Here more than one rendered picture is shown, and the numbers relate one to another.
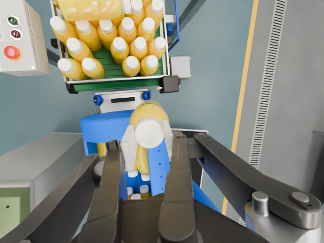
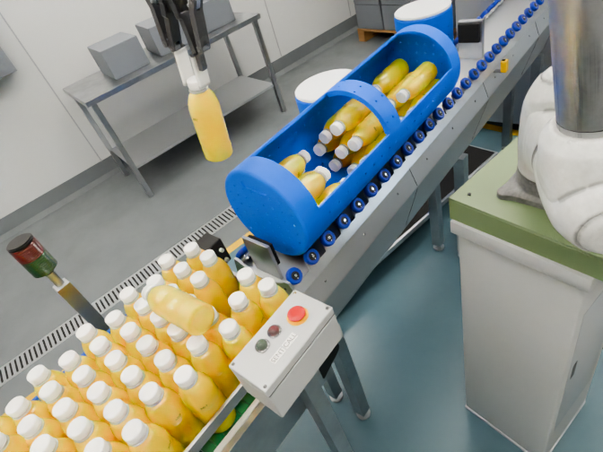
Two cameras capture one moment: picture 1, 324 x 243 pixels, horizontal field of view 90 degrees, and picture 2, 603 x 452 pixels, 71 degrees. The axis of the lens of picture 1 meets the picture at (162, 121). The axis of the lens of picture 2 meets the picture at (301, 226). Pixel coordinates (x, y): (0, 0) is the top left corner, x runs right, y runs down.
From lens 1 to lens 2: 0.88 m
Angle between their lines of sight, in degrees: 36
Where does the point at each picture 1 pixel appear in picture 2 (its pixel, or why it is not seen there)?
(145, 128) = (193, 81)
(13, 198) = (456, 198)
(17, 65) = (307, 302)
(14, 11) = (250, 355)
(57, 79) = not seen: outside the picture
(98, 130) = (276, 177)
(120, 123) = (252, 169)
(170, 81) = (203, 244)
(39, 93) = not seen: outside the picture
